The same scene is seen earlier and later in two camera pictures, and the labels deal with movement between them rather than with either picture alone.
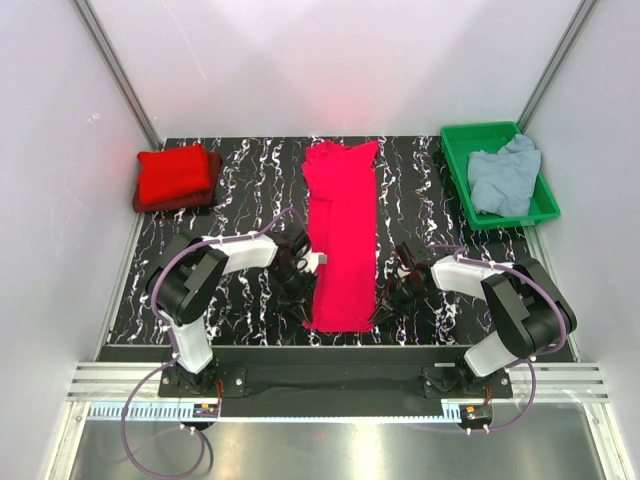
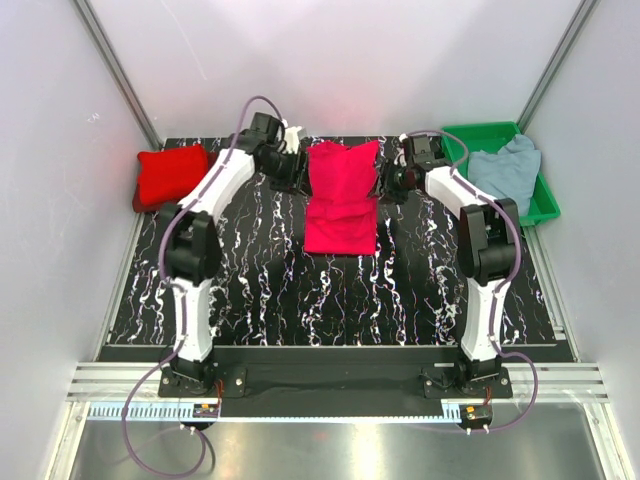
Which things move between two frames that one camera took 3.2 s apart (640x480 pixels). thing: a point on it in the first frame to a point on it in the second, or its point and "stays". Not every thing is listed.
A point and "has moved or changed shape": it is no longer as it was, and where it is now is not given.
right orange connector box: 476,414 stays
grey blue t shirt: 503,181 stays
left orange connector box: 206,410 stays
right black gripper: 385,311 to 386,186
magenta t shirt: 342,217 has moved or changed shape
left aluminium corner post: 89,19 stays
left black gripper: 300,302 to 295,180
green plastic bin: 462,140 stays
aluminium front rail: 529,381 stays
